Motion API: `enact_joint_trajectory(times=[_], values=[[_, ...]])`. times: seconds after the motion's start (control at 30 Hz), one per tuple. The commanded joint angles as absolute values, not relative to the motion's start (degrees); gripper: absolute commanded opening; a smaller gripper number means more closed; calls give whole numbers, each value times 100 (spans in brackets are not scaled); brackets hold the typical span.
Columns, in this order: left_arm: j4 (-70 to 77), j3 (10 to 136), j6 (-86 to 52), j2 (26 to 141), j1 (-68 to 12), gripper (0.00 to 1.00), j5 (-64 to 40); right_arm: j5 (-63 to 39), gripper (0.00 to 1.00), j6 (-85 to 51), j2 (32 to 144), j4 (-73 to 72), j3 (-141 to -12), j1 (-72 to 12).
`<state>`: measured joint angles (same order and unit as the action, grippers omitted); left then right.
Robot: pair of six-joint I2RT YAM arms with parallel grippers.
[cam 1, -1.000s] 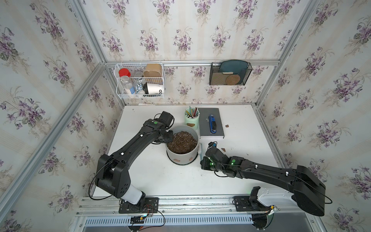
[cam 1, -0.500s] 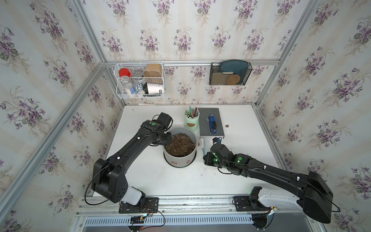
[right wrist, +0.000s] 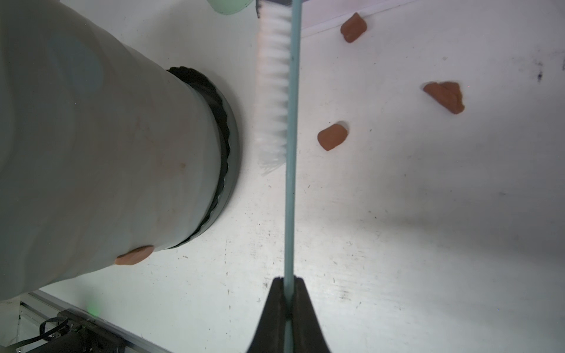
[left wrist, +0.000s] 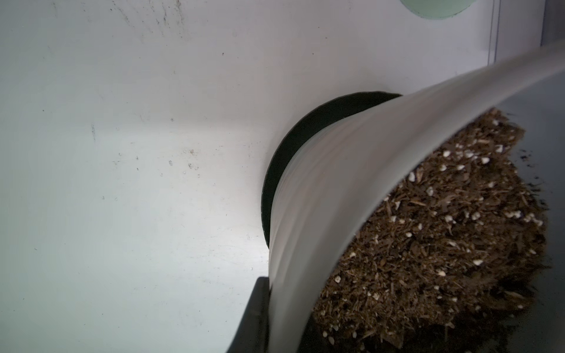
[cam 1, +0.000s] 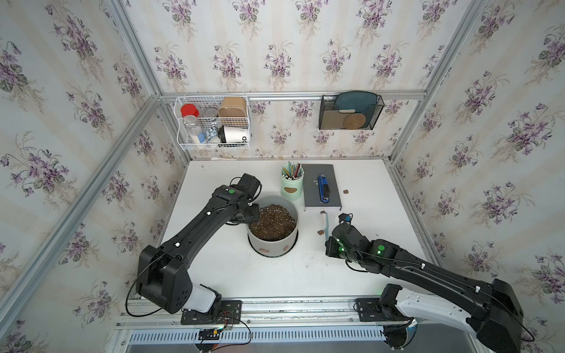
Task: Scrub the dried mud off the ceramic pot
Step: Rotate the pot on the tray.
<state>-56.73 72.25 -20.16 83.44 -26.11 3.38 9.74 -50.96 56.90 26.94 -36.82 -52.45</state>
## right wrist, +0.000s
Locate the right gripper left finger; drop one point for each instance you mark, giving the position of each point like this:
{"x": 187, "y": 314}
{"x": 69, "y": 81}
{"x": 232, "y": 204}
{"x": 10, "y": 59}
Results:
{"x": 269, "y": 336}

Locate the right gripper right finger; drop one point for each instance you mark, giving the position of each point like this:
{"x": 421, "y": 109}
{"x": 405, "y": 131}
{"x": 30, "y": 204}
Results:
{"x": 307, "y": 333}

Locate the grey ceramic pot with soil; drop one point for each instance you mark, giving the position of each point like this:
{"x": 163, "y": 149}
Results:
{"x": 102, "y": 150}

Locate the teal scrub brush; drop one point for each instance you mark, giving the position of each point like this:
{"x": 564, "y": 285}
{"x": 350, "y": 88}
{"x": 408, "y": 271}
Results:
{"x": 276, "y": 106}

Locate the mud patch on pot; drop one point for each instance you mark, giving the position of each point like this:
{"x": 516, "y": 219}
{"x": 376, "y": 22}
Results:
{"x": 134, "y": 256}

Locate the brown mud lump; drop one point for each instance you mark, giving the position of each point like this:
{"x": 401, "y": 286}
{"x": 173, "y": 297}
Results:
{"x": 447, "y": 94}
{"x": 332, "y": 136}
{"x": 353, "y": 28}

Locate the black pot saucer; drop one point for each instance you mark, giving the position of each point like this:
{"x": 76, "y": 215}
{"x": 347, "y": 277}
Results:
{"x": 229, "y": 141}

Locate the grey hardcover book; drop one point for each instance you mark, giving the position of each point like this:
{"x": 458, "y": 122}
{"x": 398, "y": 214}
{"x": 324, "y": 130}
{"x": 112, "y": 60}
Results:
{"x": 321, "y": 15}

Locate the green pencil cup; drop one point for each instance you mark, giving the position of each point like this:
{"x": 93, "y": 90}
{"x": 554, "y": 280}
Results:
{"x": 229, "y": 7}

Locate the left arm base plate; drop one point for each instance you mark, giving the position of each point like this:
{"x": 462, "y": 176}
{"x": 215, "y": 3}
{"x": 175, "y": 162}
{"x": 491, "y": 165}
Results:
{"x": 68, "y": 332}

